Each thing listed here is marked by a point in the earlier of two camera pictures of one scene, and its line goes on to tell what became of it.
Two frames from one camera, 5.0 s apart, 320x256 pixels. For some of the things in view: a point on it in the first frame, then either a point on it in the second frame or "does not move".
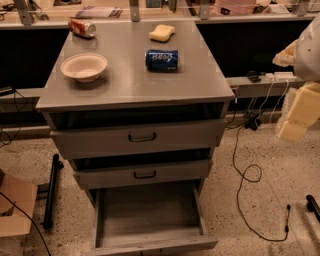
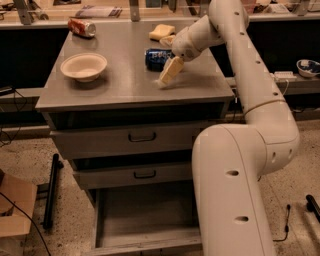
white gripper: (308, 59) -> (185, 44)
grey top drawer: (137, 142) does not move
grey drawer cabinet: (137, 107) does not move
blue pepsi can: (162, 60) does not move
